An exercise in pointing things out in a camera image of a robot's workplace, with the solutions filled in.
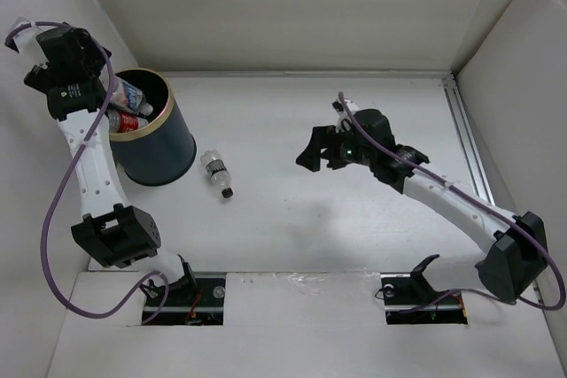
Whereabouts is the clear bottle red white label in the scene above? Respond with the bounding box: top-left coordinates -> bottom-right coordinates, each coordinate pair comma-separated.
107,110 -> 149,134

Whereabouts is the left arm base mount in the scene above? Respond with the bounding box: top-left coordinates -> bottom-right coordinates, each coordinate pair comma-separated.
141,273 -> 227,327

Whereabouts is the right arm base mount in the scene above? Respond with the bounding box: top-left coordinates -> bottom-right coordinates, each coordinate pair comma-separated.
374,254 -> 468,326

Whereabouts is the clear bottle black label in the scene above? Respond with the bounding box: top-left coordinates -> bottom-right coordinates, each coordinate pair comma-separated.
200,150 -> 234,199

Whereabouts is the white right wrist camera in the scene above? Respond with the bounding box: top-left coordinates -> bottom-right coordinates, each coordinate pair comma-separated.
331,98 -> 360,133

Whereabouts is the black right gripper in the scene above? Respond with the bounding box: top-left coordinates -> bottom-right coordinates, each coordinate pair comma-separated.
295,122 -> 375,172

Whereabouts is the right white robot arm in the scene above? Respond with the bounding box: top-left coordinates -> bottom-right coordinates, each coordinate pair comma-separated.
296,108 -> 548,303

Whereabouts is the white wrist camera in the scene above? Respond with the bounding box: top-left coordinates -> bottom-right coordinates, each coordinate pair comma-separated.
4,17 -> 42,62
331,98 -> 360,133

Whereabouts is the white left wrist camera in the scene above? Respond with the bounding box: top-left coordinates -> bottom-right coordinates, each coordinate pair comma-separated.
4,17 -> 42,62

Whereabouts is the aluminium rail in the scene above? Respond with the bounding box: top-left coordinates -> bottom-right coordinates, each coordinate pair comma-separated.
441,73 -> 494,204

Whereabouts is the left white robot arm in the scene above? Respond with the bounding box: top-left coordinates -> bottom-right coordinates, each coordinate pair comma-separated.
4,20 -> 198,305

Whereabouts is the clear bottle orange blue label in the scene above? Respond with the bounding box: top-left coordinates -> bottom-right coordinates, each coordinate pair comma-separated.
109,75 -> 153,117

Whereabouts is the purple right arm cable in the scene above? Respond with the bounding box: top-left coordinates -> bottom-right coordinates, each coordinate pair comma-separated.
337,92 -> 563,312

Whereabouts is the dark blue bin gold rim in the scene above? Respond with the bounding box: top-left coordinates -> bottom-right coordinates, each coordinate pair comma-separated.
110,68 -> 197,187

